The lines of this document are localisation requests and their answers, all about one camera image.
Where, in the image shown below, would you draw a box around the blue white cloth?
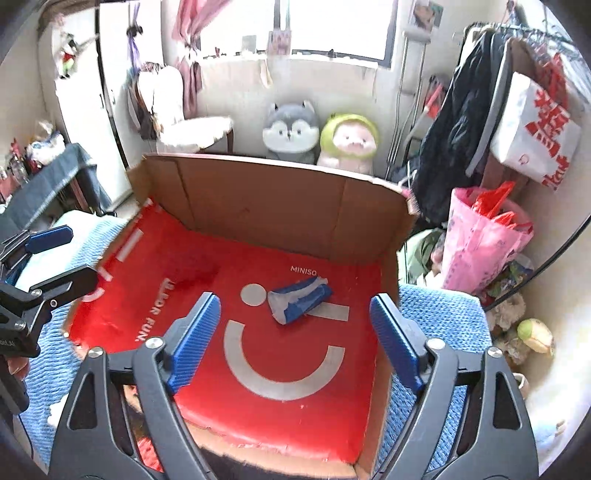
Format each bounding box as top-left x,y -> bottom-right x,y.
267,276 -> 332,325

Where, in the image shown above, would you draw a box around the dark side table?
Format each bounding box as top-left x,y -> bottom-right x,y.
1,143 -> 112,239

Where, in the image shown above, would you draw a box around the blue knitted blanket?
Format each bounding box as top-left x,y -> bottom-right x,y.
18,216 -> 493,476

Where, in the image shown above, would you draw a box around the pink plastic bag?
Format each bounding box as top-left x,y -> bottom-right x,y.
441,181 -> 534,294

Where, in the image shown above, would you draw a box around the red miniso bag liner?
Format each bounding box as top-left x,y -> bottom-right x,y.
69,204 -> 381,464

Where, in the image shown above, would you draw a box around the brown cardboard box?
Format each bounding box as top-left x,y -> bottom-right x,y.
66,154 -> 414,479

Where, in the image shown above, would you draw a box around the white cushioned chair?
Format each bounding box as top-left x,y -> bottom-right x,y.
136,66 -> 233,154

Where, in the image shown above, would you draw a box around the white wardrobe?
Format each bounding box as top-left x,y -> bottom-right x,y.
37,1 -> 163,206

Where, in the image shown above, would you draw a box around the green hooded plush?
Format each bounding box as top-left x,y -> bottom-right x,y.
317,114 -> 379,175

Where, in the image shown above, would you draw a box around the dark hanging jacket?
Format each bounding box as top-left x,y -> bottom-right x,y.
411,30 -> 504,226

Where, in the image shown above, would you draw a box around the white bag red characters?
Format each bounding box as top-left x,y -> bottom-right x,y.
490,72 -> 581,191

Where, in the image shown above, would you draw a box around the grey husky plush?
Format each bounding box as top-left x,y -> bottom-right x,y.
263,100 -> 321,165

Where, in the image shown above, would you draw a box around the pink curtain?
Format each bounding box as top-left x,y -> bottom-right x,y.
171,0 -> 229,119

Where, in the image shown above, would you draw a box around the black clothes rack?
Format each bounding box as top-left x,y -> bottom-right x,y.
442,40 -> 581,294

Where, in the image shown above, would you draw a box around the wall poster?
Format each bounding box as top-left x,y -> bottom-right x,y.
411,0 -> 444,32

